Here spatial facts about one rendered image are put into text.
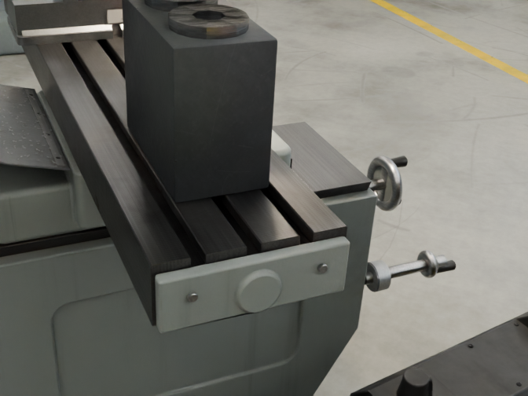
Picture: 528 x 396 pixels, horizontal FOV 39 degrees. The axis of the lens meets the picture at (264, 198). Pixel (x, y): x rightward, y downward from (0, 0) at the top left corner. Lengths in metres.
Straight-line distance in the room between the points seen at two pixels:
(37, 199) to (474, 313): 1.53
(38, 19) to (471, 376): 0.93
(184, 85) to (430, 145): 2.56
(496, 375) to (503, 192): 1.85
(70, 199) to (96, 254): 0.11
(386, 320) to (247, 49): 1.52
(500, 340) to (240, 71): 0.69
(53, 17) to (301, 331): 0.74
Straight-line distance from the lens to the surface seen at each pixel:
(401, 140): 3.32
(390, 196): 1.55
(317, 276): 0.84
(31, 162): 1.11
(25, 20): 1.39
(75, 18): 1.40
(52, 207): 1.16
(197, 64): 0.80
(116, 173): 0.94
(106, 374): 1.38
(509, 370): 1.26
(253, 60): 0.83
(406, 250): 2.56
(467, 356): 1.26
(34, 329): 1.27
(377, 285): 1.48
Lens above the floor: 1.39
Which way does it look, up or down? 30 degrees down
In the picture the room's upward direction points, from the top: 3 degrees clockwise
